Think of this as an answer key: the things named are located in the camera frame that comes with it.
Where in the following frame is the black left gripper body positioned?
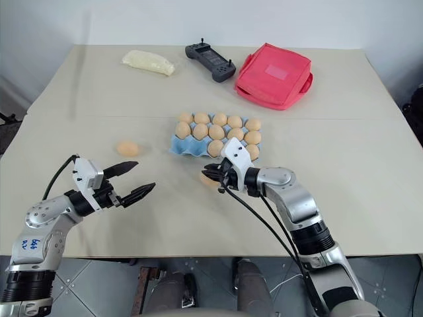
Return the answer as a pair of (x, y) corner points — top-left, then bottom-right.
(93, 180), (124, 210)

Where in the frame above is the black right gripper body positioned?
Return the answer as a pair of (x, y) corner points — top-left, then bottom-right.
(216, 158), (247, 193)

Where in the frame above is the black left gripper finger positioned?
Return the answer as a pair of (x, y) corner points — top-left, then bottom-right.
(119, 182), (157, 209)
(102, 160), (139, 182)

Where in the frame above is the blue egg carton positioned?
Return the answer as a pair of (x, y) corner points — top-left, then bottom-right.
(169, 112), (264, 163)

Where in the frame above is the rusty metal table leg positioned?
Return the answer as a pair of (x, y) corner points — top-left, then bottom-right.
(137, 264), (160, 315)

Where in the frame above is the dark rounded robot leg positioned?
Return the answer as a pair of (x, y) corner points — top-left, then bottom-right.
(231, 258), (276, 314)
(141, 259), (200, 317)

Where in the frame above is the dark grey remote controller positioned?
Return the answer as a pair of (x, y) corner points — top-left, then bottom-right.
(184, 37), (237, 84)

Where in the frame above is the clear bag of white rice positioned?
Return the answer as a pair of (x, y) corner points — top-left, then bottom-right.
(120, 49), (176, 78)

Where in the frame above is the red fabric bag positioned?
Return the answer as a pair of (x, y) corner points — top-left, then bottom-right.
(233, 42), (315, 112)

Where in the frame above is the black stand beside table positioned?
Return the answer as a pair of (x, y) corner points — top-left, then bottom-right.
(0, 75), (18, 156)

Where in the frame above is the black equipment beside table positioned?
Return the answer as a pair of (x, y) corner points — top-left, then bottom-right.
(401, 86), (423, 150)

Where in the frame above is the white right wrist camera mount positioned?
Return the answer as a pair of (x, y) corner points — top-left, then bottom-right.
(220, 138), (254, 193)

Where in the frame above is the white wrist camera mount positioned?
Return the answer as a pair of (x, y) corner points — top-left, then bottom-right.
(220, 138), (254, 193)
(71, 157), (105, 211)

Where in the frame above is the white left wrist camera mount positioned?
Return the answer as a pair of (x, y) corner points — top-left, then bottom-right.
(71, 157), (105, 211)

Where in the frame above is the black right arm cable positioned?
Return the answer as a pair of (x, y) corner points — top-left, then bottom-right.
(215, 184), (331, 317)

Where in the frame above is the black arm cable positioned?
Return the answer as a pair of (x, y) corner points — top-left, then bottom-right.
(40, 154), (79, 201)
(215, 184), (331, 317)

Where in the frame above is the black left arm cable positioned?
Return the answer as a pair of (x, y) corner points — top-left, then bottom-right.
(40, 154), (79, 201)

